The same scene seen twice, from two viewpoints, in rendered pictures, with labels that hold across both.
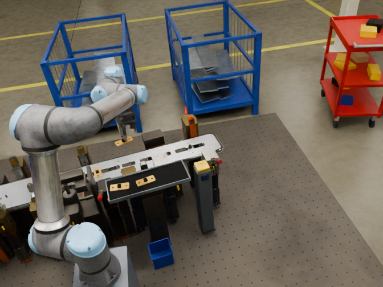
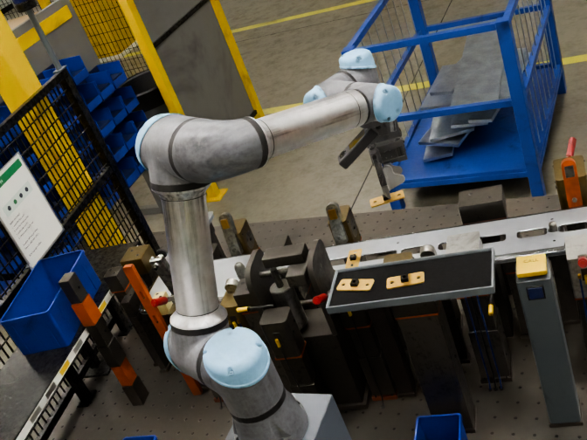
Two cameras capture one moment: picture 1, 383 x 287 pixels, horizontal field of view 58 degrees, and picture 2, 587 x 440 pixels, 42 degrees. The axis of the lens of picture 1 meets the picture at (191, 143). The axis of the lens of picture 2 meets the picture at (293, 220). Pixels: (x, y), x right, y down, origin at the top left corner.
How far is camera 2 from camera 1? 0.51 m
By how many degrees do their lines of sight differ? 33
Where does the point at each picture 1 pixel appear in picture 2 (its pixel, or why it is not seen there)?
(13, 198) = not seen: hidden behind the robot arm
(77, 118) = (215, 138)
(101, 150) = (407, 223)
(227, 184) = not seen: outside the picture
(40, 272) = not seen: hidden behind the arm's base
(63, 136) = (192, 168)
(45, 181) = (180, 243)
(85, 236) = (231, 349)
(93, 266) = (241, 407)
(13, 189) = (218, 271)
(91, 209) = (322, 325)
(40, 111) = (169, 124)
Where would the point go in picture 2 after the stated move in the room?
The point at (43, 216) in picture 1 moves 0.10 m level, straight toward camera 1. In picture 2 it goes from (179, 304) to (177, 335)
